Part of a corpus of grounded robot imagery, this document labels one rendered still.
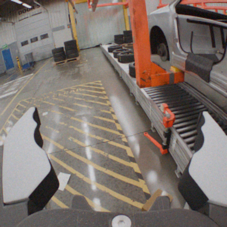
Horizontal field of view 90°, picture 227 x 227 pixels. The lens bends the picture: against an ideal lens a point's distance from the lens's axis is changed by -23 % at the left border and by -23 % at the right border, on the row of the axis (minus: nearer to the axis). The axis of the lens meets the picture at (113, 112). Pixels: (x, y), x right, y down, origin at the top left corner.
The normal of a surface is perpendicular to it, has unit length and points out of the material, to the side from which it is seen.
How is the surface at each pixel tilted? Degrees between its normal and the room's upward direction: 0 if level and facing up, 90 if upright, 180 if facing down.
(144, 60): 90
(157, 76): 90
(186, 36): 87
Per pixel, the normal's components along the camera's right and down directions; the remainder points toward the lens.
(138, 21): 0.16, 0.51
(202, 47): 0.04, -0.12
